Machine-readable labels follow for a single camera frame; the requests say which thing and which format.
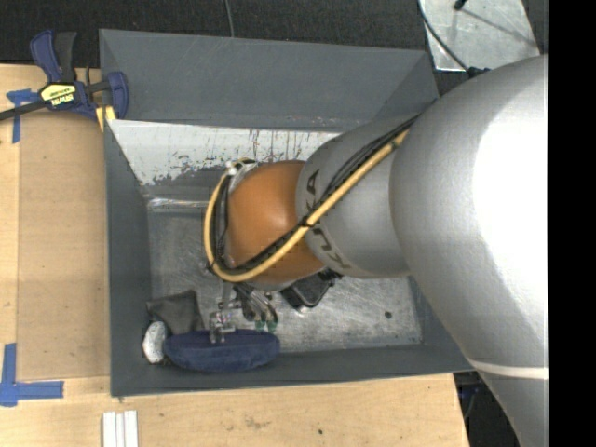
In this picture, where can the pale wood board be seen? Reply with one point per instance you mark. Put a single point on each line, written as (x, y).
(60, 249)

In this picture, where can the grey metal bin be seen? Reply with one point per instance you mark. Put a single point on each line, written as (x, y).
(261, 86)

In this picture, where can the white rounded lump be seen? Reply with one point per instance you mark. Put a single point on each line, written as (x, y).
(154, 342)

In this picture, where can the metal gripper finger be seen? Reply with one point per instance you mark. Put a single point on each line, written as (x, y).
(221, 324)
(228, 303)

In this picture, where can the dark blue oval cushion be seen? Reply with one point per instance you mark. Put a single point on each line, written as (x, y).
(223, 351)

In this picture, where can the dark grey cloth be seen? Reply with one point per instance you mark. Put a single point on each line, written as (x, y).
(177, 312)

